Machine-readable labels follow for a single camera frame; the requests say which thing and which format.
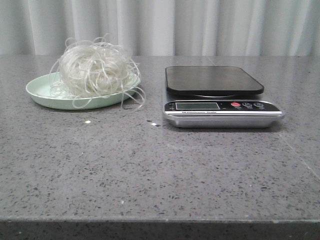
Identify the white vermicelli noodle bundle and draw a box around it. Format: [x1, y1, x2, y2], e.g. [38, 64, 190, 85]
[49, 34, 146, 109]

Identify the light green plate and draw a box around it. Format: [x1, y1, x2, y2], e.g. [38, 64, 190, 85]
[25, 72, 141, 111]

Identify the white pleated curtain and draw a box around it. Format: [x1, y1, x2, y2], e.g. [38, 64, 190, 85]
[0, 0, 320, 56]

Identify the silver black kitchen scale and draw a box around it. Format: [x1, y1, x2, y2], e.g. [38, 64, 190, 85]
[162, 66, 285, 128]

